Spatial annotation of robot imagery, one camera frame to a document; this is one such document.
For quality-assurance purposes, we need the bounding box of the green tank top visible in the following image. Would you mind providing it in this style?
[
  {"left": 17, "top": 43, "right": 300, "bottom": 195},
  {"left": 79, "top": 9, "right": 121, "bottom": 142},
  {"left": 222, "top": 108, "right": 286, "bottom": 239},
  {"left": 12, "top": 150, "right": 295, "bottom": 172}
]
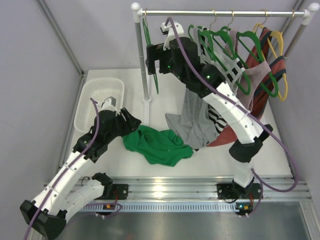
[{"left": 122, "top": 125, "right": 194, "bottom": 167}]

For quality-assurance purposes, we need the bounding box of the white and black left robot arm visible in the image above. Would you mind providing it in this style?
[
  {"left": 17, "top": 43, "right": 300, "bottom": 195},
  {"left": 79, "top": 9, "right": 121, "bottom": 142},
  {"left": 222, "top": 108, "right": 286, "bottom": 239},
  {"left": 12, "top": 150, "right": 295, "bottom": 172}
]
[{"left": 20, "top": 108, "right": 142, "bottom": 240}]

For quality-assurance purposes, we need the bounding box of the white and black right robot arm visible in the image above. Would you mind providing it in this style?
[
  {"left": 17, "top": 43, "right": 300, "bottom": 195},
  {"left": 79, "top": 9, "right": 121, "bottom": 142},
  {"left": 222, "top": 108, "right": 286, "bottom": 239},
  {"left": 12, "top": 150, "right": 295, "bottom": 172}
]
[{"left": 145, "top": 37, "right": 273, "bottom": 200}]

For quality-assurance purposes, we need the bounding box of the green hanger with striped top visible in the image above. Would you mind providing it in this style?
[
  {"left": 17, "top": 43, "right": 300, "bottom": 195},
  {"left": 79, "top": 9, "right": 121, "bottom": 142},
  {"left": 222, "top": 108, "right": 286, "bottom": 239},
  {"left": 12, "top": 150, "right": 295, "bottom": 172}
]
[{"left": 197, "top": 9, "right": 252, "bottom": 96}]

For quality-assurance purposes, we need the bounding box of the black white striped tank top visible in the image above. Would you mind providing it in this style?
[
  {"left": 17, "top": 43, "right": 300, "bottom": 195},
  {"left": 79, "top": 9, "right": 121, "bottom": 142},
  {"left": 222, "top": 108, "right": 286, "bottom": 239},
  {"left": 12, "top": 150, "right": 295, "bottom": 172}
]
[{"left": 194, "top": 26, "right": 245, "bottom": 137}]

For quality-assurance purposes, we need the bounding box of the grey tank top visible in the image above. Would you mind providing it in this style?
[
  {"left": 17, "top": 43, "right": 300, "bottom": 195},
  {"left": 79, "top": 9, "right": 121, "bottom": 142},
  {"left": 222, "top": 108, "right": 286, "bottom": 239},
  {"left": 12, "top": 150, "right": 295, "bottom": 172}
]
[{"left": 164, "top": 26, "right": 241, "bottom": 151}]

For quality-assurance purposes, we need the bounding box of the green hanger with pink top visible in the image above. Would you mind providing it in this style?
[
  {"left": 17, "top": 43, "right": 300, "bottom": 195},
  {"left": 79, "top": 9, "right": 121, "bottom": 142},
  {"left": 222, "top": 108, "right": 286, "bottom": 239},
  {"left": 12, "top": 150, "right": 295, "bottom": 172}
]
[{"left": 236, "top": 21, "right": 279, "bottom": 98}]

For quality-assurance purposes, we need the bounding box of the pink tank top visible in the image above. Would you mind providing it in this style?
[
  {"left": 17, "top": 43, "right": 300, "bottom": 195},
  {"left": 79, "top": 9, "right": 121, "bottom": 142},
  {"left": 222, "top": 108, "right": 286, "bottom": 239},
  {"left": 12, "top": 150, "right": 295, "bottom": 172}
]
[{"left": 223, "top": 29, "right": 267, "bottom": 112}]

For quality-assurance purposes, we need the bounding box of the yellow hanger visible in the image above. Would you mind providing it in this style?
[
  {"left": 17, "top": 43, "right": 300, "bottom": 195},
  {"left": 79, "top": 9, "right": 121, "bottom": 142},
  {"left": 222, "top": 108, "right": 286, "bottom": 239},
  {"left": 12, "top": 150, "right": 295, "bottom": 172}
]
[{"left": 252, "top": 9, "right": 297, "bottom": 102}]

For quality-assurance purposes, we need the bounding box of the rust red tank top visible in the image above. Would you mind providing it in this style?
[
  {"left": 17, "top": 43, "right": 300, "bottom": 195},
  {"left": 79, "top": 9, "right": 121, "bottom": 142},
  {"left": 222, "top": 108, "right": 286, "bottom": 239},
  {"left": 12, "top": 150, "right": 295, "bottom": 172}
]
[{"left": 207, "top": 26, "right": 287, "bottom": 148}]

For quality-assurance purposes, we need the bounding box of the white plastic basket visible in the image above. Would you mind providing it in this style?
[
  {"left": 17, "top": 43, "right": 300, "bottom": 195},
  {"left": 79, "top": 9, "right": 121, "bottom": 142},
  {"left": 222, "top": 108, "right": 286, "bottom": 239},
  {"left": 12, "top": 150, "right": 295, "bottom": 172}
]
[{"left": 73, "top": 77, "right": 125, "bottom": 133}]

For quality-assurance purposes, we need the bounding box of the metal clothes rack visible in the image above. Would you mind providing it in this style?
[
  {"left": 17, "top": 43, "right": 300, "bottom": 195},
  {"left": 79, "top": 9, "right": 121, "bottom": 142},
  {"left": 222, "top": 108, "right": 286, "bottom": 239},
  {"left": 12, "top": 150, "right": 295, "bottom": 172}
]
[{"left": 131, "top": 2, "right": 320, "bottom": 125}]

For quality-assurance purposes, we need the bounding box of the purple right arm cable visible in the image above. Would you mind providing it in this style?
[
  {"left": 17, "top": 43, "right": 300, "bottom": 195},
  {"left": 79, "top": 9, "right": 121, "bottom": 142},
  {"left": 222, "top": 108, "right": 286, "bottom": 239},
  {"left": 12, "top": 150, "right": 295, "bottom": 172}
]
[{"left": 166, "top": 16, "right": 301, "bottom": 221}]

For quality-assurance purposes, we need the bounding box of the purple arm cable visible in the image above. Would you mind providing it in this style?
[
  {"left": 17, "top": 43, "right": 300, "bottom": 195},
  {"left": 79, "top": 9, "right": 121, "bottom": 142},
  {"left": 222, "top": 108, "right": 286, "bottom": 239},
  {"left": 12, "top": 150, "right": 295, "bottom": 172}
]
[
  {"left": 166, "top": 16, "right": 301, "bottom": 221},
  {"left": 23, "top": 97, "right": 123, "bottom": 240}
]

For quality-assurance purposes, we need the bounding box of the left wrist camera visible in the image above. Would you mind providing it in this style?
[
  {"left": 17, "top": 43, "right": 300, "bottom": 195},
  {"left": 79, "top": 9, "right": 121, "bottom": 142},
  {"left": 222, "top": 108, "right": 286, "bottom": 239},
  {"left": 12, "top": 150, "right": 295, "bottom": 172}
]
[{"left": 99, "top": 96, "right": 118, "bottom": 112}]

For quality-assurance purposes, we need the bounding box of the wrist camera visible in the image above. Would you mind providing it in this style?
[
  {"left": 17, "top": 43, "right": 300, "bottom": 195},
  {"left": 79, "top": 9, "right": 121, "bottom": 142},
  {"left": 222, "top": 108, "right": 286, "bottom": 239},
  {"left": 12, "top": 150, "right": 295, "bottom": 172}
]
[
  {"left": 99, "top": 96, "right": 118, "bottom": 112},
  {"left": 160, "top": 21, "right": 185, "bottom": 51}
]

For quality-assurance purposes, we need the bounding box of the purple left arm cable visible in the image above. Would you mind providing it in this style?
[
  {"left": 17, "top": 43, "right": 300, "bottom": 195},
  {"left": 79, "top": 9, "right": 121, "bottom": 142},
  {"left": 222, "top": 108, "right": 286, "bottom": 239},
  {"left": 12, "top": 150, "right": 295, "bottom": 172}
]
[{"left": 23, "top": 97, "right": 123, "bottom": 240}]

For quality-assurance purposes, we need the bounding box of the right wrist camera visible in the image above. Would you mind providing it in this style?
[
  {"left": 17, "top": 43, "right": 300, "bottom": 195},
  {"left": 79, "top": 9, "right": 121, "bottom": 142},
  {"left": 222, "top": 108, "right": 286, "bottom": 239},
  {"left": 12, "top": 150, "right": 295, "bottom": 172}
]
[{"left": 160, "top": 21, "right": 185, "bottom": 51}]

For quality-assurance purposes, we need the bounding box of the grey slotted cable duct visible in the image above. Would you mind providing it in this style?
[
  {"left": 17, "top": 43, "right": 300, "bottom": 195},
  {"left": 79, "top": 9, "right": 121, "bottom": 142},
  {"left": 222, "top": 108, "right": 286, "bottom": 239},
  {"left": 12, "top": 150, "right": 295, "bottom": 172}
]
[{"left": 80, "top": 201, "right": 252, "bottom": 213}]

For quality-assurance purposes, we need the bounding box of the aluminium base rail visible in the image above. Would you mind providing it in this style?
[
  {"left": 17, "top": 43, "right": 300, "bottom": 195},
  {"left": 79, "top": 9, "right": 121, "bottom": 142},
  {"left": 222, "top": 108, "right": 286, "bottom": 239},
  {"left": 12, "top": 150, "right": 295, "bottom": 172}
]
[{"left": 113, "top": 176, "right": 312, "bottom": 202}]

